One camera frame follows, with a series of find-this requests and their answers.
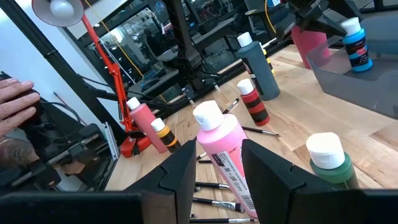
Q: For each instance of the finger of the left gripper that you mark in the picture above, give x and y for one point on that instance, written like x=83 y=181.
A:
x=286 y=29
x=332 y=26

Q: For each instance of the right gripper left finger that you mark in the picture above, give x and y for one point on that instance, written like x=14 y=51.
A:
x=161 y=199

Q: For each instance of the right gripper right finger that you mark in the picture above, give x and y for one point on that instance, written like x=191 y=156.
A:
x=280 y=193

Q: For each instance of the small light blue paint bottle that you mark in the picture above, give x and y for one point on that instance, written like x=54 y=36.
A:
x=357 y=46

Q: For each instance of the large teal paint bottle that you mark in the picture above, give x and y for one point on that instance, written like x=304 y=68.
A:
x=261 y=71

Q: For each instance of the small green paint bottle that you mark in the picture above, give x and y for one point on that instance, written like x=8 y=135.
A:
x=326 y=149

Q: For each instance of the small orange paint bottle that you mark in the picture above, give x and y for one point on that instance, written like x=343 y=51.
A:
x=166 y=135

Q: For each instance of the large coral paint bottle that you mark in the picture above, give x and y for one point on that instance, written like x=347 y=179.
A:
x=144 y=124

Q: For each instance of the large pink paint bottle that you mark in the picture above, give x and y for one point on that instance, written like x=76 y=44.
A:
x=220 y=140

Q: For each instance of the small red paint bottle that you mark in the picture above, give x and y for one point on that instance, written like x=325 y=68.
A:
x=253 y=105

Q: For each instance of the red plastic cup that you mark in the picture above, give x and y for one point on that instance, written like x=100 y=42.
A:
x=308 y=46

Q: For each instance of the grey translucent plastic bin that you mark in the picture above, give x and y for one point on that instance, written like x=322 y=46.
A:
x=357 y=90

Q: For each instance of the red desk lamp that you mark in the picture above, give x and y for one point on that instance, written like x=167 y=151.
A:
x=116 y=77

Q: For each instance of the person's hand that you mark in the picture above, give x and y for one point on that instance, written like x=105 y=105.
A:
x=15 y=102

